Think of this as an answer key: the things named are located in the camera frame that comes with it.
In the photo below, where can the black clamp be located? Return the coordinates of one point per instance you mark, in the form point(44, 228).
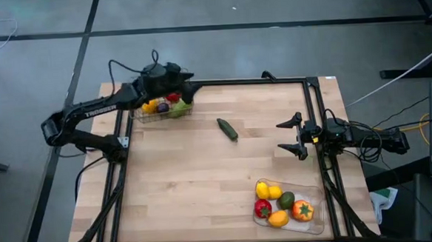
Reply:
point(269, 75)

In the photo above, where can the orange tomato with green star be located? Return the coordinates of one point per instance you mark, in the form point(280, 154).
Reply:
point(303, 210)

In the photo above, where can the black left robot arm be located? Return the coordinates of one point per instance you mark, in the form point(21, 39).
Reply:
point(89, 111)

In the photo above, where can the white and green bag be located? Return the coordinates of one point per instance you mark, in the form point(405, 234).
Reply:
point(383, 201)

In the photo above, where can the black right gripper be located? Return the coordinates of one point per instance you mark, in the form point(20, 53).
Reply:
point(309, 134)

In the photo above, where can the red tomato with green star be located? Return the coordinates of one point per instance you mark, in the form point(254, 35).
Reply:
point(263, 208)

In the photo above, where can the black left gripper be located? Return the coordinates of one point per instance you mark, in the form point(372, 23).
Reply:
point(160, 81)

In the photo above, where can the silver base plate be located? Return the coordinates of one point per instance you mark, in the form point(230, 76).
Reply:
point(124, 142)

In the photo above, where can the purple eggplant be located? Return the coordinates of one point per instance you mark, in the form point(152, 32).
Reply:
point(162, 107)

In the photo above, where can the red bell pepper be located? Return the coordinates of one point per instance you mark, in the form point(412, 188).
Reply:
point(173, 97)

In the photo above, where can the clear plastic tray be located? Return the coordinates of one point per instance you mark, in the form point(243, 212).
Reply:
point(314, 197)

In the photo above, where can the black metal table frame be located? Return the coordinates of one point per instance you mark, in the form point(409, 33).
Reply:
point(236, 81)

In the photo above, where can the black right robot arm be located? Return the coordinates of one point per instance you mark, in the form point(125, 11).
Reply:
point(380, 140)

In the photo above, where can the yellow lemon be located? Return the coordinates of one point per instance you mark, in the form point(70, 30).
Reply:
point(262, 190)
point(275, 192)
point(278, 219)

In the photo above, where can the black table leg frame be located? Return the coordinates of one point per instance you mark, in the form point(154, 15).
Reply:
point(391, 74)

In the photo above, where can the dark green avocado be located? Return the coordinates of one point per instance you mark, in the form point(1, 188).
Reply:
point(287, 200)

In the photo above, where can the dark green cucumber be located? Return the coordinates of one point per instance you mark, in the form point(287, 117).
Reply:
point(227, 129)

